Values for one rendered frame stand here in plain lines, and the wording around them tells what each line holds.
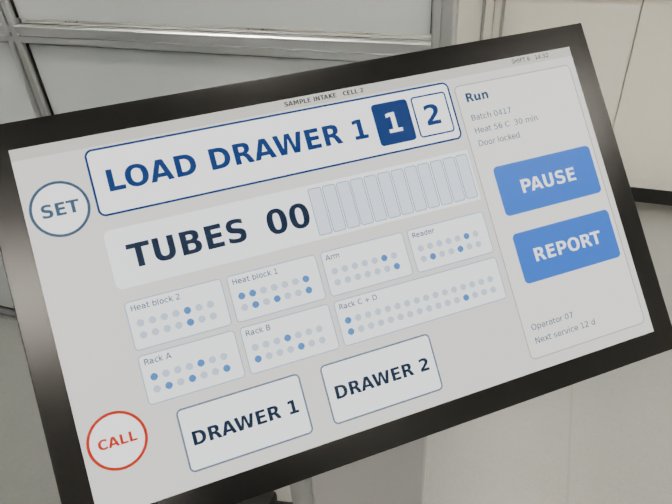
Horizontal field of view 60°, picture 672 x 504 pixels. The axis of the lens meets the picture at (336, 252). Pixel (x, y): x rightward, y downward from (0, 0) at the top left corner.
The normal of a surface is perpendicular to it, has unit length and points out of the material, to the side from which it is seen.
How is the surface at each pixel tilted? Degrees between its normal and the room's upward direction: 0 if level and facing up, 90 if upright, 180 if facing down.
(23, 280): 50
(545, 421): 0
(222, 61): 90
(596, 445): 1
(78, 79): 90
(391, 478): 90
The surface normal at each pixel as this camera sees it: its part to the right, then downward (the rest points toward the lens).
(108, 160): 0.22, -0.11
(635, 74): -0.33, 0.57
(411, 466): 0.34, 0.54
